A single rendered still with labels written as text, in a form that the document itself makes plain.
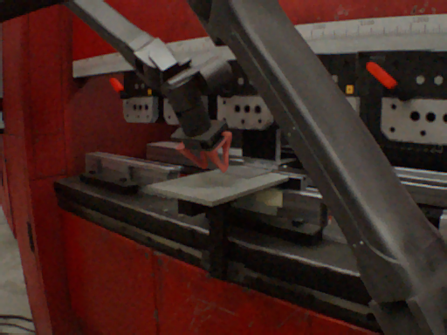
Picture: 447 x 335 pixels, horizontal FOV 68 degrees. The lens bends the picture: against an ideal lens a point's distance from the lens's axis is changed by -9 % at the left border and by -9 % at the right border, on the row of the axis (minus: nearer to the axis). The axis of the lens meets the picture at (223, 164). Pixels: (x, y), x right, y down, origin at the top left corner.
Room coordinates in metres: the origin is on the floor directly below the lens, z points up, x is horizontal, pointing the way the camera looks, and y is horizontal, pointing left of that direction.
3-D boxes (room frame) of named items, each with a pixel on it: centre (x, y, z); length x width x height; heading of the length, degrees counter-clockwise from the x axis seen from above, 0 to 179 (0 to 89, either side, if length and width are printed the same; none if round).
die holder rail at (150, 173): (1.22, 0.33, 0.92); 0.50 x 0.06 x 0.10; 50
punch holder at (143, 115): (1.14, 0.24, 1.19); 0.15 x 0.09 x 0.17; 50
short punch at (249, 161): (0.87, -0.09, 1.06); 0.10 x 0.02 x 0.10; 50
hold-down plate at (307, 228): (0.80, -0.08, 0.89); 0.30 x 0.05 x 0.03; 50
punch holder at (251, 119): (0.89, -0.07, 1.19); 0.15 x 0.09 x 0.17; 50
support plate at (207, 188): (0.76, 0.01, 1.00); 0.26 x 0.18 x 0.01; 140
